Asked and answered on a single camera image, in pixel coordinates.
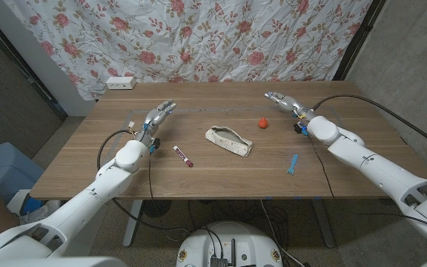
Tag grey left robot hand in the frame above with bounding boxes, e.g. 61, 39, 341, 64
135, 99, 178, 148

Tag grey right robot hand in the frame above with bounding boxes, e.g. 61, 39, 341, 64
263, 91, 317, 122

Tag cream patterned pen bag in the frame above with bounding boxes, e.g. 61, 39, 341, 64
205, 125, 254, 158

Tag red whiteboard marker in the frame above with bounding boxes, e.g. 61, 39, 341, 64
173, 145, 194, 168

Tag white power strip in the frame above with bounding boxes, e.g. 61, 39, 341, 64
105, 76, 137, 90

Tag blue plastic strip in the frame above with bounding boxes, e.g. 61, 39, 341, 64
286, 154, 299, 176

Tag black round floor base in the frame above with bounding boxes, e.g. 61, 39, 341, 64
142, 200, 173, 219

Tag floral backdrop cloth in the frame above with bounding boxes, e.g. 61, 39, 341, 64
1, 0, 374, 101

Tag white table leg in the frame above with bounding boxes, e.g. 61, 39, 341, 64
122, 199, 144, 248

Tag grey table leg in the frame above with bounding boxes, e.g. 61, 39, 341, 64
311, 198, 337, 248

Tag white upright panel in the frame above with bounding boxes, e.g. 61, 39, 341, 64
0, 0, 96, 118

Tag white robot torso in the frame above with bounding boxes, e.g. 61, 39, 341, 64
175, 221, 284, 267

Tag grey sneaker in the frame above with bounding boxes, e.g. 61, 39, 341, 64
19, 196, 61, 225

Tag blue-grey bin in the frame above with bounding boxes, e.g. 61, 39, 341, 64
0, 142, 46, 205

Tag white robot chest shell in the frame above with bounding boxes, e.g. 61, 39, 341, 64
0, 256, 128, 267

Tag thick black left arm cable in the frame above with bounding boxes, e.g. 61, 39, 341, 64
96, 129, 191, 233

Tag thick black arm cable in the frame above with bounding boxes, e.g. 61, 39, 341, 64
96, 129, 191, 233
311, 93, 427, 156

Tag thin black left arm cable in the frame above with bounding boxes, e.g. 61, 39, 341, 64
147, 152, 191, 242

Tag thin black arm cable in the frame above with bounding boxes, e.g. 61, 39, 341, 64
147, 152, 191, 242
305, 135, 427, 233

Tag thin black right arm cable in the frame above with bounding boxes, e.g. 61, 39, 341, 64
305, 135, 427, 233

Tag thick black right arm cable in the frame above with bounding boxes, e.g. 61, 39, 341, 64
311, 93, 427, 156

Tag black backdrop post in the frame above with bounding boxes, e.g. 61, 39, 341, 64
332, 0, 387, 82

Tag white floor cable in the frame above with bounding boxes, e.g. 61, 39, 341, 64
259, 200, 305, 267

